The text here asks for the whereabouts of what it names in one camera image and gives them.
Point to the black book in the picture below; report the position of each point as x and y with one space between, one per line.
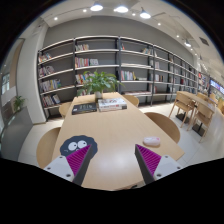
84 108

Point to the wooden chair near left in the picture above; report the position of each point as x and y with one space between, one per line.
46 146

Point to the small plant on left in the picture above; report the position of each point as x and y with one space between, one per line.
18 103

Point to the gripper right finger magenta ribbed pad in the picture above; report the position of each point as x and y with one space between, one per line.
153 166

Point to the wooden chair near right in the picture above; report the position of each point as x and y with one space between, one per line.
166 124

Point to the pink white computer mouse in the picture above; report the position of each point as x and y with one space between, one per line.
151 141

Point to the green potted plant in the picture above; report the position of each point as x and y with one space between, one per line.
98 82

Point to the dark cartoon face mouse pad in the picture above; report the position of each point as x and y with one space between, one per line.
76 143

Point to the grey counter on left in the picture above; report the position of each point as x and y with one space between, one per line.
15 134

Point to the wooden chair far left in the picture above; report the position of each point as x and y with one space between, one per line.
63 109

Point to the white red book stack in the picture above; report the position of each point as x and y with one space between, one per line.
111 104

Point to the wooden chair far right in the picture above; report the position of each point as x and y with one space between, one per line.
133 99

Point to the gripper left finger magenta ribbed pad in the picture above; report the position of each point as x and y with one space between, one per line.
72 167

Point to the large grey bookshelf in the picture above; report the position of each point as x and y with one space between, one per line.
147 71

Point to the wooden chair front right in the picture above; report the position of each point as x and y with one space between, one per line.
202 120

